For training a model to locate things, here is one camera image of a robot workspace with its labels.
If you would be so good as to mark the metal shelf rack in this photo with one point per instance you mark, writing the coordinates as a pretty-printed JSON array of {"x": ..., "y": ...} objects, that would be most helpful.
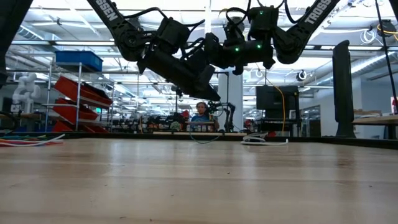
[{"x": 79, "y": 71}]

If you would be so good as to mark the person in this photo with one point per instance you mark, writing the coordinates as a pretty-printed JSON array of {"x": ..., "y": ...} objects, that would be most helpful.
[{"x": 201, "y": 116}]

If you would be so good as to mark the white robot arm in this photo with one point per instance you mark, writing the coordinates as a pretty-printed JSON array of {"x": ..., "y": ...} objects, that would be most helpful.
[{"x": 26, "y": 90}]

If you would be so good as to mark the thin black pole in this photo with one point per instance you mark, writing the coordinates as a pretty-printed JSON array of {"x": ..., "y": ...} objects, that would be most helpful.
[{"x": 385, "y": 46}]

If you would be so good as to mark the black monitor cart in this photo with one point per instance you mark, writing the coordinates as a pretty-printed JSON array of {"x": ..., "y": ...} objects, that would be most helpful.
[{"x": 276, "y": 124}]

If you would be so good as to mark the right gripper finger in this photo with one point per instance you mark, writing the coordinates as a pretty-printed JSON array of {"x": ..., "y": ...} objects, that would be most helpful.
[{"x": 213, "y": 49}]

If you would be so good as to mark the black workstation frame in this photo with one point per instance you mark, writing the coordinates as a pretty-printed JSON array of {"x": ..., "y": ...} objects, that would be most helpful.
[{"x": 177, "y": 105}]

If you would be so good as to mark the white structural column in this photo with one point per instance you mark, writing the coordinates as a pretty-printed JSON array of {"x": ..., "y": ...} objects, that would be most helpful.
[{"x": 237, "y": 102}]

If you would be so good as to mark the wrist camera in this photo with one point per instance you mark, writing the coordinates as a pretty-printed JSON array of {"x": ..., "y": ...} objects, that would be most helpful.
[
  {"x": 262, "y": 21},
  {"x": 199, "y": 59}
]

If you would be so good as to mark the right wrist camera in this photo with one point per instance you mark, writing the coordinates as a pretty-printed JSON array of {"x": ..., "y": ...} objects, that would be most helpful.
[{"x": 262, "y": 21}]

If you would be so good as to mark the blue plastic bin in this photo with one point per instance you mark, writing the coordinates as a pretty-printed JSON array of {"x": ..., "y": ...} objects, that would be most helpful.
[{"x": 77, "y": 60}]

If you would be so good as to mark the light wooden table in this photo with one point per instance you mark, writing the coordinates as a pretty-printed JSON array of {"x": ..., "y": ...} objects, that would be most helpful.
[{"x": 376, "y": 119}]

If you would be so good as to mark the green fuzzy object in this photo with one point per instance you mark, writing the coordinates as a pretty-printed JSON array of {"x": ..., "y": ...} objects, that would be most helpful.
[{"x": 175, "y": 126}]

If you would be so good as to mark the black workstation robot arm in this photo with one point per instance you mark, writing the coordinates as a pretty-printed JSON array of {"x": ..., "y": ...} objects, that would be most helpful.
[
  {"x": 230, "y": 115},
  {"x": 168, "y": 119}
]

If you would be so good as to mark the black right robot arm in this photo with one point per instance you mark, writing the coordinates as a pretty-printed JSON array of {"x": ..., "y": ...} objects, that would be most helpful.
[{"x": 298, "y": 34}]

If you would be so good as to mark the tall black upright panel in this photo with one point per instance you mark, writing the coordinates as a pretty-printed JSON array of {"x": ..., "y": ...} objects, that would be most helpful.
[{"x": 343, "y": 93}]

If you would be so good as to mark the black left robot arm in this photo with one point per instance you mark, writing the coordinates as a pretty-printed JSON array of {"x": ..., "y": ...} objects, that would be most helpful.
[{"x": 124, "y": 31}]

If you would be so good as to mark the wooden workstation table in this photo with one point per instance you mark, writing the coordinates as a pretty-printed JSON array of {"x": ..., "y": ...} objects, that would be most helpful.
[{"x": 230, "y": 134}]

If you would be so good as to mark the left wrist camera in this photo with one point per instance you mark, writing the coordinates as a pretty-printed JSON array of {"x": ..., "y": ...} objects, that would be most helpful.
[{"x": 199, "y": 59}]

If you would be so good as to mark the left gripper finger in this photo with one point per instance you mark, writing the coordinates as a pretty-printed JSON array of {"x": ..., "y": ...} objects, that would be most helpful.
[{"x": 210, "y": 95}]

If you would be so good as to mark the silver ventilation duct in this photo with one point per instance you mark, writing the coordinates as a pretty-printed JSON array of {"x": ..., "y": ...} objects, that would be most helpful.
[{"x": 35, "y": 32}]

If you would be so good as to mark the black monitor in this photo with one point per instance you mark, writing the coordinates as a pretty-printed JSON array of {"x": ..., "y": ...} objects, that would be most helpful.
[{"x": 270, "y": 98}]

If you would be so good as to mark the red plastic shelf bin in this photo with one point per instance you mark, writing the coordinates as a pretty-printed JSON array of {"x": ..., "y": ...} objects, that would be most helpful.
[
  {"x": 66, "y": 112},
  {"x": 66, "y": 87},
  {"x": 60, "y": 127}
]

